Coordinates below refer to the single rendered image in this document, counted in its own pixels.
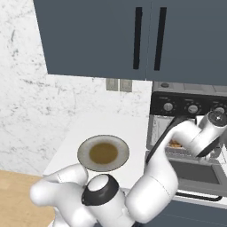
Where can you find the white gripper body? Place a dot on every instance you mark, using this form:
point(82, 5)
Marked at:
point(213, 153)

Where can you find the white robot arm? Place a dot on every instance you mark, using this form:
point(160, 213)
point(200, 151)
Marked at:
point(153, 183)

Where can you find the toaster oven glass door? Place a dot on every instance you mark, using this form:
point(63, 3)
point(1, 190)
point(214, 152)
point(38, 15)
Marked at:
point(195, 174)

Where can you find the metal toaster oven rack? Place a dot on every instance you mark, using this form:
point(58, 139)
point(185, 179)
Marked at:
point(184, 152)

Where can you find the round silver toaster oven knob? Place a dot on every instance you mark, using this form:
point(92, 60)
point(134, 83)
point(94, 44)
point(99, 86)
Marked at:
point(168, 106)
point(192, 108)
point(221, 110)

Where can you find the black and silver toaster oven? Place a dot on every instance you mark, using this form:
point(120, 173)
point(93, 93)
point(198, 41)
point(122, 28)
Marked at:
point(177, 97)

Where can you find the dark blue cupboard door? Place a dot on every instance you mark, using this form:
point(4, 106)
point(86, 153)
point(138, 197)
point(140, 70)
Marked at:
point(94, 35)
point(195, 41)

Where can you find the orange-brown food piece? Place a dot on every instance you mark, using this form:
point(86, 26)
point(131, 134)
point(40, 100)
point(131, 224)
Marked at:
point(175, 144)

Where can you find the dark blue base cupboard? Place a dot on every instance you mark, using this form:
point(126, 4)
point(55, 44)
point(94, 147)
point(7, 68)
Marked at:
point(195, 215)

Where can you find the grey plate with brown centre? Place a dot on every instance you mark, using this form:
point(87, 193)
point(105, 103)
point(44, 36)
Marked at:
point(103, 152)

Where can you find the grey wall socket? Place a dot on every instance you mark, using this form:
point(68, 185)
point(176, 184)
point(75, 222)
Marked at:
point(126, 85)
point(112, 84)

